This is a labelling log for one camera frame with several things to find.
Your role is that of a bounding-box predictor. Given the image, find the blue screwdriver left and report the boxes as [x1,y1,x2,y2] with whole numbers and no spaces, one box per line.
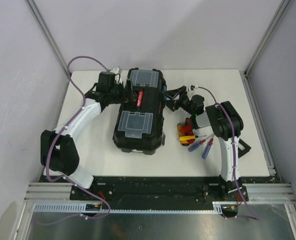
[188,135,212,152]

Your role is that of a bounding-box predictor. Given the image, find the blue screwdriver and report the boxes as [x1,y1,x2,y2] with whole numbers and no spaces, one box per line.
[202,135,214,160]
[188,135,212,152]

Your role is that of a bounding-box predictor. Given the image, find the blue screwdriver right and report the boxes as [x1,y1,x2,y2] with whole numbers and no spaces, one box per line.
[202,135,214,160]

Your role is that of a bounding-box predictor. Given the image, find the grey slotted cable duct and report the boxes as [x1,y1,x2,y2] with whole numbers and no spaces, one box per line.
[34,202,237,214]

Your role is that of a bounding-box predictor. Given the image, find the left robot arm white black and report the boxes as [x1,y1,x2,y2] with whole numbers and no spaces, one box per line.
[41,67,135,200]

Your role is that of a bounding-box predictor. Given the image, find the red handled pliers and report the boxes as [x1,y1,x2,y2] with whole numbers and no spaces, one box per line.
[180,116,199,136]

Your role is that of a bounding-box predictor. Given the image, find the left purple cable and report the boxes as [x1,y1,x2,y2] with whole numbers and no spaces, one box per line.
[35,55,112,226]

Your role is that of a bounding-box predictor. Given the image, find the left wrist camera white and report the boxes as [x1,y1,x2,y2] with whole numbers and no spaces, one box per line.
[109,66,123,84]

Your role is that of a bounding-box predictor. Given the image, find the purple cable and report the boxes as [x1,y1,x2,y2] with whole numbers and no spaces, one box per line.
[35,55,112,226]
[195,85,260,221]

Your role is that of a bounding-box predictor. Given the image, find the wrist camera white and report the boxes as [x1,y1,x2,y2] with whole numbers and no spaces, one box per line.
[187,85,198,92]
[109,66,123,84]

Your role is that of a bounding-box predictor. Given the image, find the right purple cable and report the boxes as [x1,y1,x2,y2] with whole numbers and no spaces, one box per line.
[195,85,260,221]

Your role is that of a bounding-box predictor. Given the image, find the right aluminium frame post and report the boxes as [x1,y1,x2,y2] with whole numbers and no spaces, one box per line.
[244,0,292,76]

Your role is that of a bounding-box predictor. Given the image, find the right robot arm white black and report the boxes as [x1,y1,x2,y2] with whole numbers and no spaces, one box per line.
[163,85,244,201]

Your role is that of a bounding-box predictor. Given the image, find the black plastic toolbox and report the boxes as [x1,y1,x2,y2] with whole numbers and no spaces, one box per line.
[113,67,167,155]

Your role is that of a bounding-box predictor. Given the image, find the claw hammer black handle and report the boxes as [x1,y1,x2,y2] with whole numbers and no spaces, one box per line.
[238,139,251,158]

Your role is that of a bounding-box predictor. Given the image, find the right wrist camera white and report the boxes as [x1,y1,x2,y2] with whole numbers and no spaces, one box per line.
[187,85,198,92]

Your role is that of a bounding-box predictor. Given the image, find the left aluminium frame post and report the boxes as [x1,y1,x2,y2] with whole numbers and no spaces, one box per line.
[25,0,72,77]

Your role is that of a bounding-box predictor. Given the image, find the yellow utility knife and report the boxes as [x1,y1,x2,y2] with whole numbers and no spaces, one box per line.
[177,123,197,147]

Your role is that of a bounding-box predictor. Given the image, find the aluminium frame post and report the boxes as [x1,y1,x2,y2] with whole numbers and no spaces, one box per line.
[244,0,292,76]
[25,0,72,77]

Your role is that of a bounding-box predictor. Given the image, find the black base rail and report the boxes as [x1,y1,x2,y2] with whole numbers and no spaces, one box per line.
[70,176,249,210]

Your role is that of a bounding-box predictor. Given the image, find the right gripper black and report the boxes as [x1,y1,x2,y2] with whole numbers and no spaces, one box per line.
[161,85,194,116]

